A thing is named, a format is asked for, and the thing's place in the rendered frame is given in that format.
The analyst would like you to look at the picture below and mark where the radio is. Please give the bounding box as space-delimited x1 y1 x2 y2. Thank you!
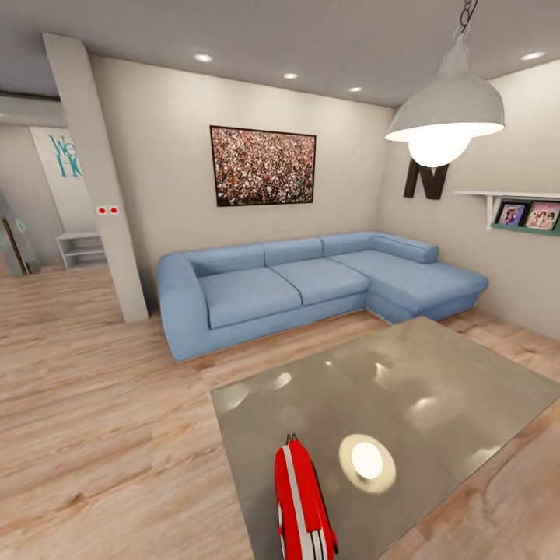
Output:
275 437 338 560

